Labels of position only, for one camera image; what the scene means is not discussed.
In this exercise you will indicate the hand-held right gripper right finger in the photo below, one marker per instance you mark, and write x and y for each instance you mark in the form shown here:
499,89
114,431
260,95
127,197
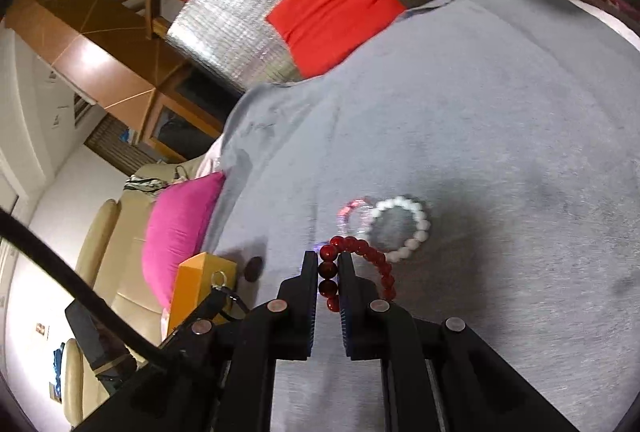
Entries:
346,307

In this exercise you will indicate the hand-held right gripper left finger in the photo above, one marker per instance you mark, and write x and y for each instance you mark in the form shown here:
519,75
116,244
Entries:
309,297

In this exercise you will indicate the orange cardboard box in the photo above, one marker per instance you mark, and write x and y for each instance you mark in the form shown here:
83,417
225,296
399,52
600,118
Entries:
200,292

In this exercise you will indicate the dark red bangle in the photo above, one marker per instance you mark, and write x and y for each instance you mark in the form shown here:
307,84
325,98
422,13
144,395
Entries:
253,268

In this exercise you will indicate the pink pillow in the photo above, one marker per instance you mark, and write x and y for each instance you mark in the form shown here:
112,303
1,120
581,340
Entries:
180,227

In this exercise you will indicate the pale pink sheet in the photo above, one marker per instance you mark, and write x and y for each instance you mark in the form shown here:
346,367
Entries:
212,159

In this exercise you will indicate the striped cloth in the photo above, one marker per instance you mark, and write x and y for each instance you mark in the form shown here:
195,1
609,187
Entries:
145,184

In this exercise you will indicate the beige leather sofa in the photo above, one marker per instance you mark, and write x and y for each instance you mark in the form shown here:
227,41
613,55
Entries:
105,252

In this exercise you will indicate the black flat object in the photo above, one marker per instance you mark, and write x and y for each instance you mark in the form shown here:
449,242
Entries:
85,329

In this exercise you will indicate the grey blanket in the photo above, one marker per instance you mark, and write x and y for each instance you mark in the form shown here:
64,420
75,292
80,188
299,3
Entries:
500,137

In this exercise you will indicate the wooden cabinet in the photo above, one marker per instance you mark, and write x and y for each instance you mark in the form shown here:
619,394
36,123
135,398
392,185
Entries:
165,112

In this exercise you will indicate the woven blind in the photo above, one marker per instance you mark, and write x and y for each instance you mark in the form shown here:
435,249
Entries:
120,144

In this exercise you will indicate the red cushion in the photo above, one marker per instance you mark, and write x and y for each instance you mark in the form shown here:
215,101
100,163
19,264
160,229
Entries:
335,12

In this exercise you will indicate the silver insulation sheet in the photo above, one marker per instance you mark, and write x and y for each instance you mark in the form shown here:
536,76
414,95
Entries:
260,2

